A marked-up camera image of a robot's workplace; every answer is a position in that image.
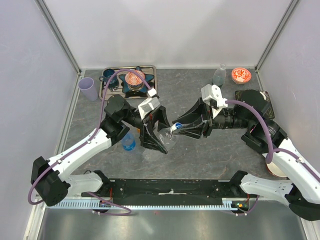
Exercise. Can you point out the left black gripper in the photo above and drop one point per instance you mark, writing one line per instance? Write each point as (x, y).
(147, 136)

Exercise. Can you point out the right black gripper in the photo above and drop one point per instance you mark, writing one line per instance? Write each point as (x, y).
(196, 113)

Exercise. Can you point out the clear bottle blue cap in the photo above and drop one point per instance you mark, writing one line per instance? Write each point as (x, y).
(128, 142)

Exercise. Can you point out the clear bottle green label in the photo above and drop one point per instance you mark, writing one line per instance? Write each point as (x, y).
(219, 76)

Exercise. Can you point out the blue pocari bottle cap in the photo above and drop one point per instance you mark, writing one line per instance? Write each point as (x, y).
(175, 127)

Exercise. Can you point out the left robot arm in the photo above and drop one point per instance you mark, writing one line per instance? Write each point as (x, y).
(51, 178)

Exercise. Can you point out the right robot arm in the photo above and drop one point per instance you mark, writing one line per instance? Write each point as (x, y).
(252, 111)

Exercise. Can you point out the blue star-shaped dish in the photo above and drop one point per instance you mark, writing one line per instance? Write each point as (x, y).
(143, 89)

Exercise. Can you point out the red patterned bowl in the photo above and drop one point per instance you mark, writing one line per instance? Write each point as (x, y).
(133, 80)

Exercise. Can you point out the steel tray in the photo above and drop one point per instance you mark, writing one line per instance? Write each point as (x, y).
(149, 69)

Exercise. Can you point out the orange floral small bowl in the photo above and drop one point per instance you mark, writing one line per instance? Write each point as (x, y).
(241, 75)

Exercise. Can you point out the dark floral square plate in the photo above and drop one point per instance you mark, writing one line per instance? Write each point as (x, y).
(259, 100)

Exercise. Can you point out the dark blue mug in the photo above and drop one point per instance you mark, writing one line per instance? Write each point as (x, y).
(106, 75)

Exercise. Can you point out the lilac plastic cup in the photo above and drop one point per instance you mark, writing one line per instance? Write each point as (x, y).
(87, 86)

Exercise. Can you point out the red white bowl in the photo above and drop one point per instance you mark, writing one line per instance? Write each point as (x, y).
(275, 170)

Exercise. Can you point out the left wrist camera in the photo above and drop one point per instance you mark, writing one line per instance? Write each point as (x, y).
(149, 104)

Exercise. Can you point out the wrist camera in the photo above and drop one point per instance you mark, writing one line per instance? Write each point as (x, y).
(212, 96)
(149, 104)

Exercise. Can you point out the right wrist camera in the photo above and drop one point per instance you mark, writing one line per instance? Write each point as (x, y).
(212, 96)

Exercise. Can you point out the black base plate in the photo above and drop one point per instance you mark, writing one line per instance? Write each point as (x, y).
(169, 191)

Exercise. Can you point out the white slotted cable duct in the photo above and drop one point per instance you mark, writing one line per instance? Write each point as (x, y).
(96, 204)

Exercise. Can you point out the right aluminium frame post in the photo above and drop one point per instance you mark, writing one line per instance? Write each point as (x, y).
(276, 34)

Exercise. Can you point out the aluminium frame post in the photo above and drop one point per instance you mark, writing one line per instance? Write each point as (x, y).
(58, 34)
(276, 34)

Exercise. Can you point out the left aluminium frame post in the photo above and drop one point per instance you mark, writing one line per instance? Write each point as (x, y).
(58, 34)

